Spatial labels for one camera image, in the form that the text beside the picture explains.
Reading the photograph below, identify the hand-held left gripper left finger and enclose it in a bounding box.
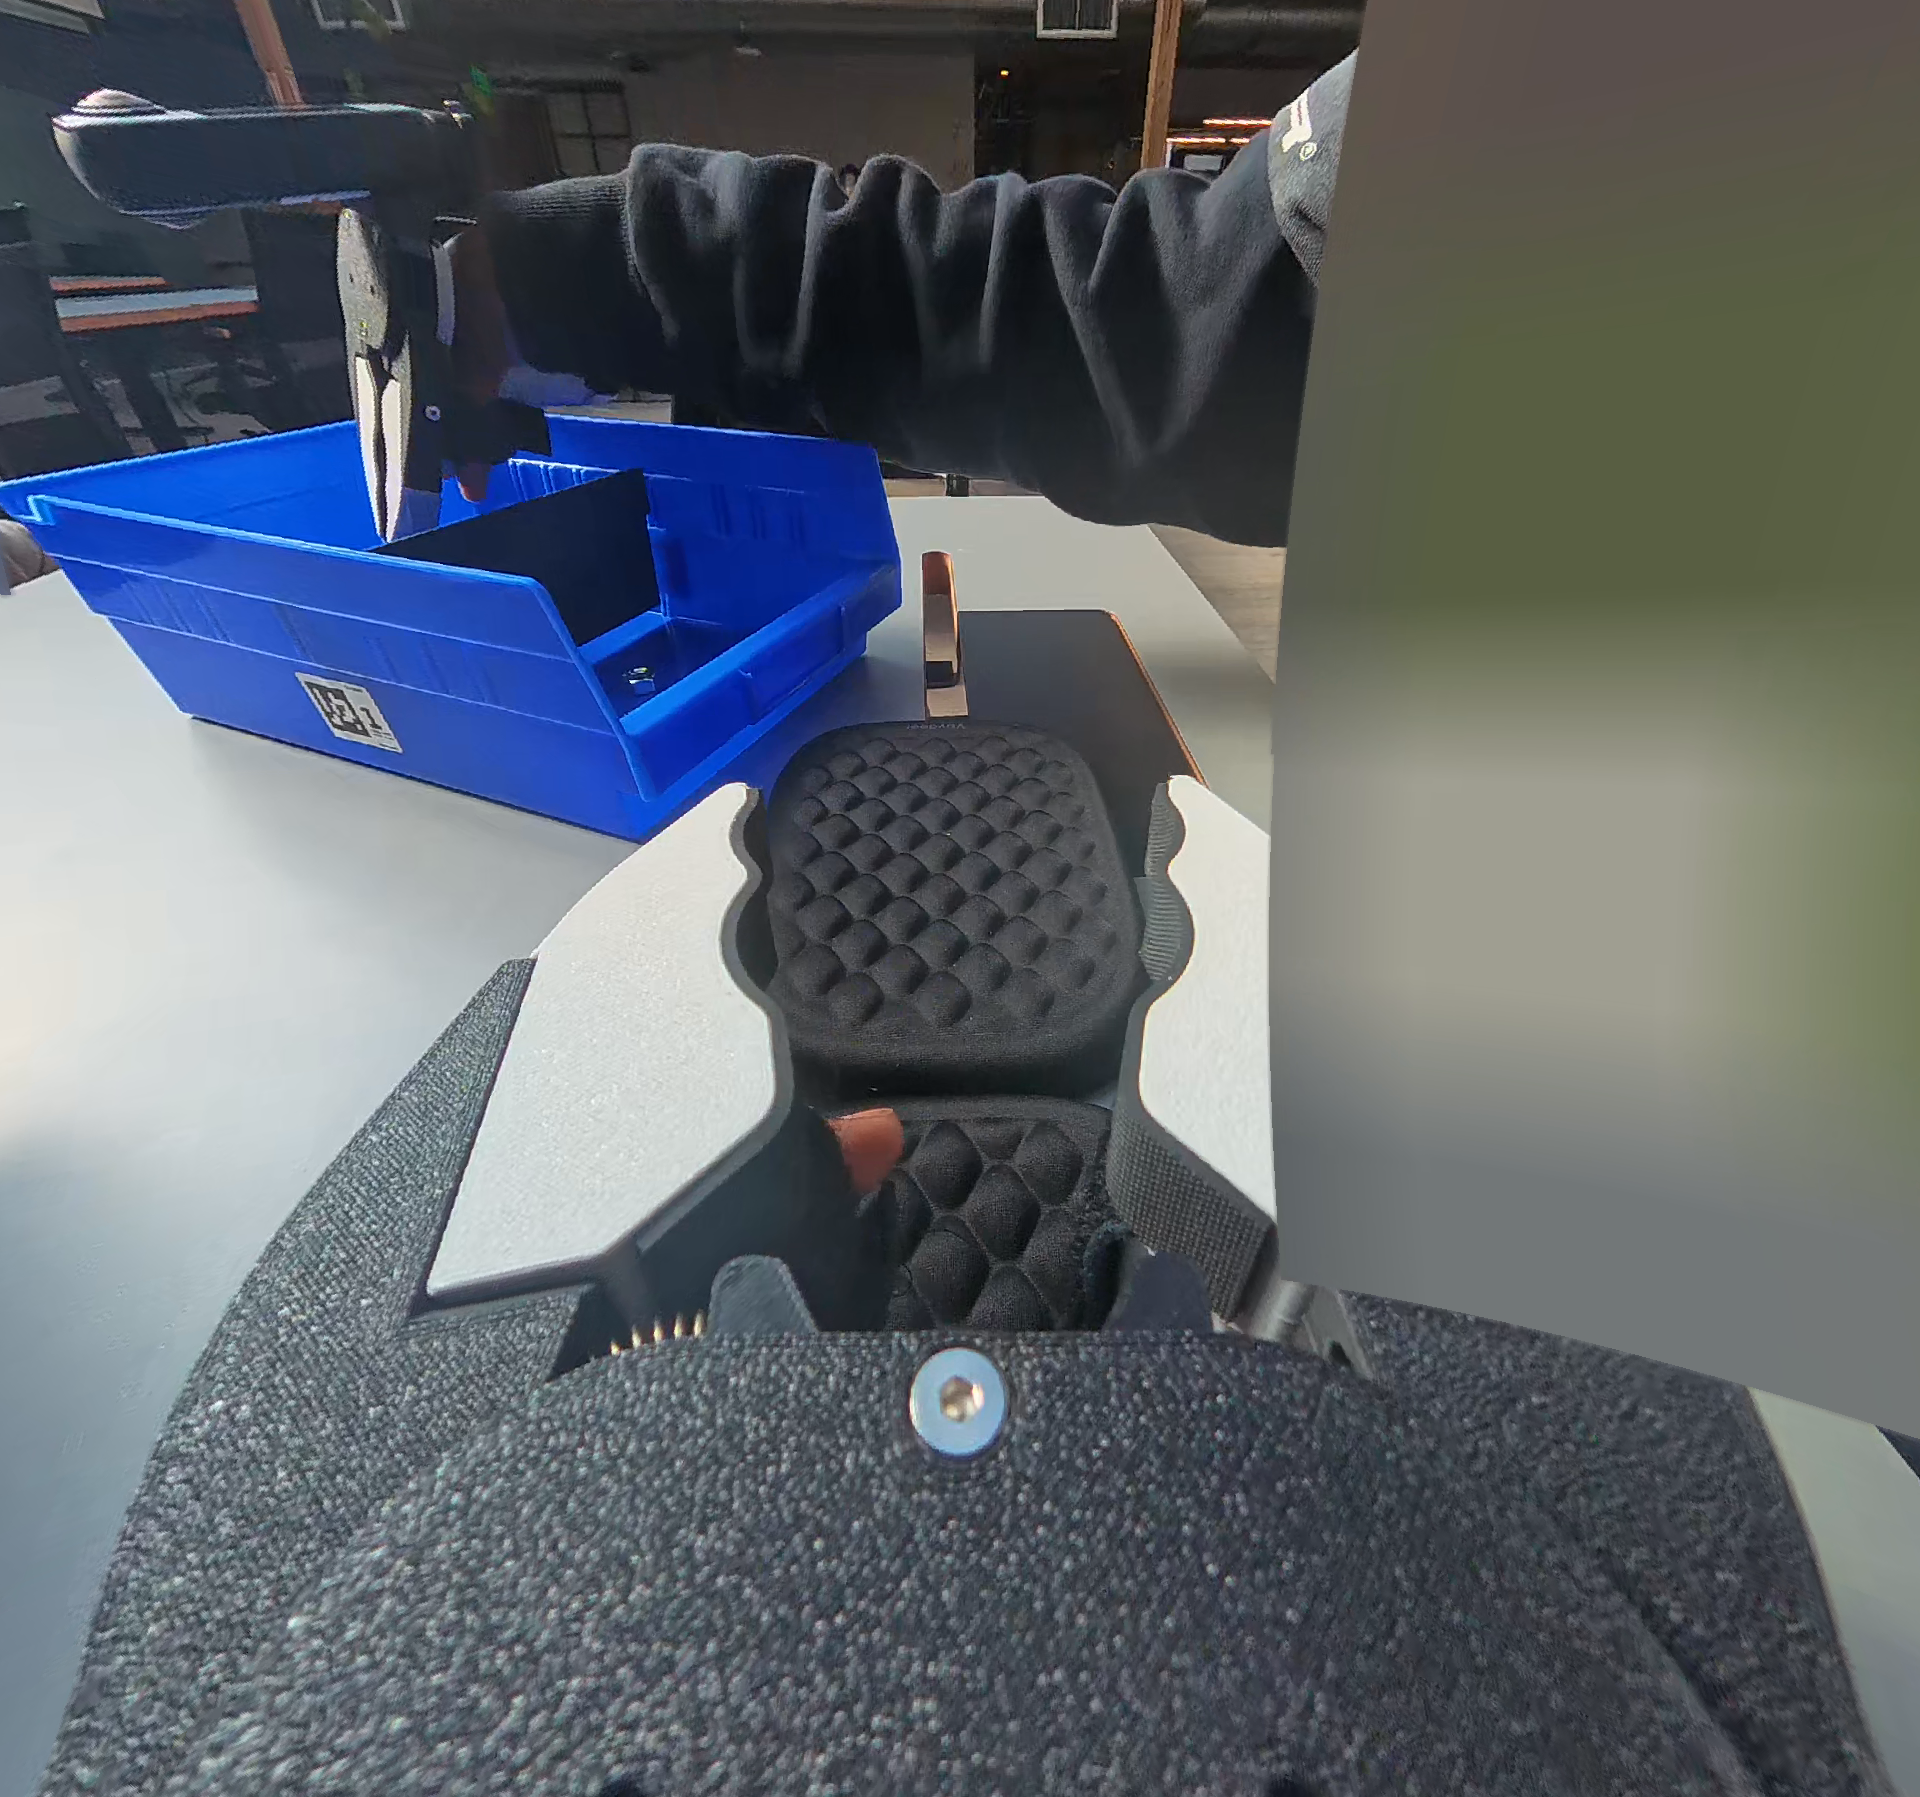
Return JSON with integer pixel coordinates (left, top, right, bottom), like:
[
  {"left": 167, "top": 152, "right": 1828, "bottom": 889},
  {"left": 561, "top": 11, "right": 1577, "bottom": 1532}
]
[{"left": 424, "top": 782, "right": 798, "bottom": 1300}]

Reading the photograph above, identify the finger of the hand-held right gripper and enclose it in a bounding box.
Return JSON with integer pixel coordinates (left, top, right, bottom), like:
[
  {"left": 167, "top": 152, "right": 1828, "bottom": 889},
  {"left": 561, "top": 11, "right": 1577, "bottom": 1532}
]
[
  {"left": 373, "top": 363, "right": 417, "bottom": 549},
  {"left": 348, "top": 335, "right": 392, "bottom": 546}
]

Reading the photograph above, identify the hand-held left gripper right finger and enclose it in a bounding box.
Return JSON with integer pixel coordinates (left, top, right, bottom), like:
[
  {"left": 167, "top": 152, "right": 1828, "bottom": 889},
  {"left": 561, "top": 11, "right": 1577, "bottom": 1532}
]
[{"left": 1107, "top": 777, "right": 1280, "bottom": 1321}]

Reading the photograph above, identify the blue plastic bin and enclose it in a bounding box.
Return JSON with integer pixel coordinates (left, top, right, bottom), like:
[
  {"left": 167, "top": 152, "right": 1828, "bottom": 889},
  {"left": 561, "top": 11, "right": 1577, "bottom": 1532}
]
[{"left": 0, "top": 411, "right": 906, "bottom": 843}]

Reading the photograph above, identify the person's right forearm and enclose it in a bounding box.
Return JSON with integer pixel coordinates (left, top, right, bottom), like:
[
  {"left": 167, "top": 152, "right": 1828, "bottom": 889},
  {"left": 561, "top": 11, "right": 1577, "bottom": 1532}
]
[{"left": 487, "top": 49, "right": 1358, "bottom": 550}]

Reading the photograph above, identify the person's right hand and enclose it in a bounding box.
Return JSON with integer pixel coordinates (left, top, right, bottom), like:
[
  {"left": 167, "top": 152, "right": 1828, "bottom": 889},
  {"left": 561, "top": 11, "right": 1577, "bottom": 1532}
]
[{"left": 444, "top": 225, "right": 520, "bottom": 510}]

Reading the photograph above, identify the person's left hand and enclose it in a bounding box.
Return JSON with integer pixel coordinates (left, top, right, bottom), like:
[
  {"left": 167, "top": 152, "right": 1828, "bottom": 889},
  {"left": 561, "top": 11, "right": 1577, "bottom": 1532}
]
[{"left": 736, "top": 1103, "right": 906, "bottom": 1332}]

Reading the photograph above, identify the black office chair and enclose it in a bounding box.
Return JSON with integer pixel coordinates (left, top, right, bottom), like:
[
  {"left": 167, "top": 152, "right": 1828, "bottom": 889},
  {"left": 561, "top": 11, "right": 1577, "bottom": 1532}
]
[
  {"left": 0, "top": 199, "right": 128, "bottom": 472},
  {"left": 238, "top": 208, "right": 353, "bottom": 396}
]

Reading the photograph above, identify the black bin divider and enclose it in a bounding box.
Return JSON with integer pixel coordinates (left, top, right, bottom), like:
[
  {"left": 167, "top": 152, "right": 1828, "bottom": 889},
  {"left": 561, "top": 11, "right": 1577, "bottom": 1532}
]
[{"left": 373, "top": 469, "right": 668, "bottom": 635}]

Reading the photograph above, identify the grey wood-edged table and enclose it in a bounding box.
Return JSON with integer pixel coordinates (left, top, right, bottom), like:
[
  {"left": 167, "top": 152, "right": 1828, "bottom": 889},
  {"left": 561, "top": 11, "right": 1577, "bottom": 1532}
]
[{"left": 52, "top": 275, "right": 263, "bottom": 332}]

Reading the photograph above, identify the brown wooden flap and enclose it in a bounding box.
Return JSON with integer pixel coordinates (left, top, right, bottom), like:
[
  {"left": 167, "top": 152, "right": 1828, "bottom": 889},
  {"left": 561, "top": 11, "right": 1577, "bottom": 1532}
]
[{"left": 918, "top": 553, "right": 964, "bottom": 724}]

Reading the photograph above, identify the grey fleece garment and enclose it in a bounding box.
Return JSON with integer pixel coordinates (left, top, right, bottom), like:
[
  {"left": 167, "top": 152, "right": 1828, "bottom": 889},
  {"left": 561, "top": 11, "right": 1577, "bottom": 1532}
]
[{"left": 1263, "top": 49, "right": 1358, "bottom": 285}]

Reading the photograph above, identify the wooden support post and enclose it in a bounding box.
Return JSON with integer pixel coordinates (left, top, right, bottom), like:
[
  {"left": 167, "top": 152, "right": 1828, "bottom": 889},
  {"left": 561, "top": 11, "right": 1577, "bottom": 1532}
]
[
  {"left": 202, "top": 0, "right": 309, "bottom": 111},
  {"left": 1141, "top": 0, "right": 1194, "bottom": 170}
]

